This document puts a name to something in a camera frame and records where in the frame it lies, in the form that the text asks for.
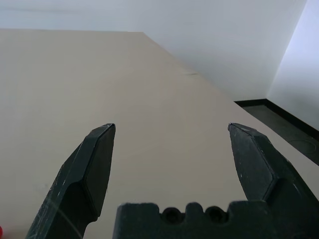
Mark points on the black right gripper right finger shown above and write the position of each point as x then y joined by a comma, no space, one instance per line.
264,169

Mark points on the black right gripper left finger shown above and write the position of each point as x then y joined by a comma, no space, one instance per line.
79,179

